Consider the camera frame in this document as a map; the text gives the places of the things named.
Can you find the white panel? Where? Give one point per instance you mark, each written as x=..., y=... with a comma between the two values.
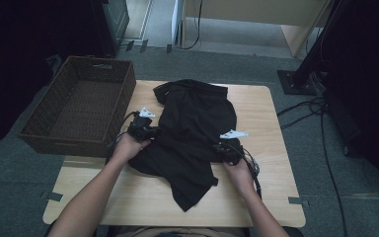
x=176, y=19

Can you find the black chair armrest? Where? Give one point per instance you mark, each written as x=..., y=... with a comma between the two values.
x=294, y=232
x=50, y=230

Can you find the black cabinet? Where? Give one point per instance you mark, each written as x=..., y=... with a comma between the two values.
x=108, y=26

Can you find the person's right hand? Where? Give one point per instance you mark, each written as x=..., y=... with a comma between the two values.
x=243, y=176

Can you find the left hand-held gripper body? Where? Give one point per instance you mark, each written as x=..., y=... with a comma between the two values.
x=141, y=128

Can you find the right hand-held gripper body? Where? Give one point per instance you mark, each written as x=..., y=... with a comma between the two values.
x=232, y=151

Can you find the person's left hand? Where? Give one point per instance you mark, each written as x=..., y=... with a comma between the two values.
x=126, y=149

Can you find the person's lap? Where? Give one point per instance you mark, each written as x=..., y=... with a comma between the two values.
x=177, y=232

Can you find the dark curtain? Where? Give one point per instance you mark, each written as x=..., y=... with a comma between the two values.
x=6, y=65
x=368, y=82

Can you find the black metal stand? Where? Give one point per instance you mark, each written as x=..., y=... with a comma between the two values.
x=304, y=74

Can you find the grey tape strip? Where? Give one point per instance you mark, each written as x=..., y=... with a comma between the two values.
x=297, y=200
x=169, y=48
x=55, y=196
x=144, y=46
x=130, y=46

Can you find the brown wicker basket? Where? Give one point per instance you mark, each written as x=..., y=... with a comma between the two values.
x=79, y=112

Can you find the black pants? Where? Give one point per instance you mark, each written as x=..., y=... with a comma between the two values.
x=190, y=131

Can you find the light wooden desk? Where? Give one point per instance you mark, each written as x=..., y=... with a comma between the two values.
x=243, y=10

